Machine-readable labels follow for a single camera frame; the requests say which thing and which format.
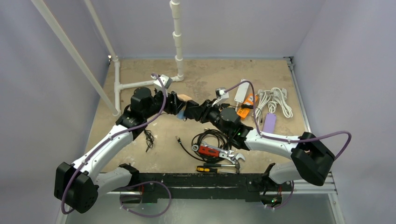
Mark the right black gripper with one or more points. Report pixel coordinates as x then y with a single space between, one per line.
201 109

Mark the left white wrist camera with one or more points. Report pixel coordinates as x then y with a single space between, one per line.
161 82

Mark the black power adapter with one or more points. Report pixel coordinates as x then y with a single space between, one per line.
192 110

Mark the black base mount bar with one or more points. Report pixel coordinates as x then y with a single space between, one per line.
250 187

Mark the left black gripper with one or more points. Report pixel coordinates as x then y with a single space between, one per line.
173 104

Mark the small claw hammer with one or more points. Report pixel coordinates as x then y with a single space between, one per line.
215 165

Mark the yellow black screwdriver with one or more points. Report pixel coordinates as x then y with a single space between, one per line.
203 169

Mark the red adjustable wrench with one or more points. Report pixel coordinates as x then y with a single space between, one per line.
209 150

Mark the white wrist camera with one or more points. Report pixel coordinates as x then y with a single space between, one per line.
161 82
222 96

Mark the orange power strip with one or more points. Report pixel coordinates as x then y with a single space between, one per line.
245 108

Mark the white power strip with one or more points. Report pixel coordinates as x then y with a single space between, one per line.
241 93

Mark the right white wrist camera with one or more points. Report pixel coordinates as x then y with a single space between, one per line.
222 96

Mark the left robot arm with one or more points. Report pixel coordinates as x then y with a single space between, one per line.
78 185

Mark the white PVC pipe frame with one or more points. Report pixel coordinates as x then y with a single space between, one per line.
114 107

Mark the blue plug adapter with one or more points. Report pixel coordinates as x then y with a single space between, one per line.
181 115

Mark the wooden cube adapter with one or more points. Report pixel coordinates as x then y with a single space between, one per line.
184 97

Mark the purple power strip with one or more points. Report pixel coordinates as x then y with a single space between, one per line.
269 123

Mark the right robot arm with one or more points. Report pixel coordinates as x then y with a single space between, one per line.
310 159

